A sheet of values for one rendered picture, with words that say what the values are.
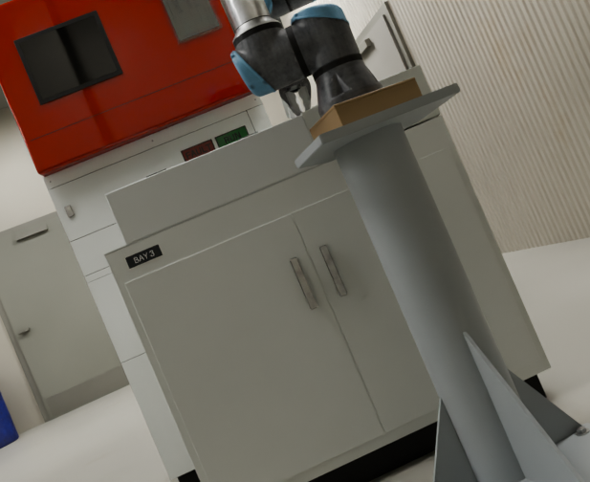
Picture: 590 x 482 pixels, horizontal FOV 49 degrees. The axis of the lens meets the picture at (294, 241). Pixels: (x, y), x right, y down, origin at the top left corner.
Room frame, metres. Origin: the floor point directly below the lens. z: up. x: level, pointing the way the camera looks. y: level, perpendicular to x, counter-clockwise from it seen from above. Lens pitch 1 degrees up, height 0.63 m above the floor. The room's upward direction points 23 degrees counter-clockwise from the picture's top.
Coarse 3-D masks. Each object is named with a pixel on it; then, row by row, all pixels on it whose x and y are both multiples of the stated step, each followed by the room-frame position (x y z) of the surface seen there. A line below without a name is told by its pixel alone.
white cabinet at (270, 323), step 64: (256, 192) 1.68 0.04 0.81; (320, 192) 1.70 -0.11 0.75; (448, 192) 1.73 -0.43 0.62; (128, 256) 1.65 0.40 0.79; (192, 256) 1.66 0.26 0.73; (256, 256) 1.67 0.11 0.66; (320, 256) 1.69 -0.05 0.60; (192, 320) 1.65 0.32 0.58; (256, 320) 1.67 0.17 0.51; (320, 320) 1.68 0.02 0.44; (384, 320) 1.70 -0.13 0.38; (512, 320) 1.73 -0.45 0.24; (192, 384) 1.65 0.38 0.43; (256, 384) 1.66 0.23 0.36; (320, 384) 1.68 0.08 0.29; (384, 384) 1.69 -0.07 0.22; (192, 448) 1.64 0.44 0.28; (256, 448) 1.65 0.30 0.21; (320, 448) 1.67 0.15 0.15; (384, 448) 1.73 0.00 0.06
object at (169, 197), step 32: (288, 128) 1.70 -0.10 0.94; (192, 160) 1.67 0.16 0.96; (224, 160) 1.68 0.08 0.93; (256, 160) 1.69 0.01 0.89; (288, 160) 1.69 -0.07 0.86; (128, 192) 1.65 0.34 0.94; (160, 192) 1.66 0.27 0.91; (192, 192) 1.67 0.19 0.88; (224, 192) 1.68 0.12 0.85; (128, 224) 1.65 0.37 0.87; (160, 224) 1.66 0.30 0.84
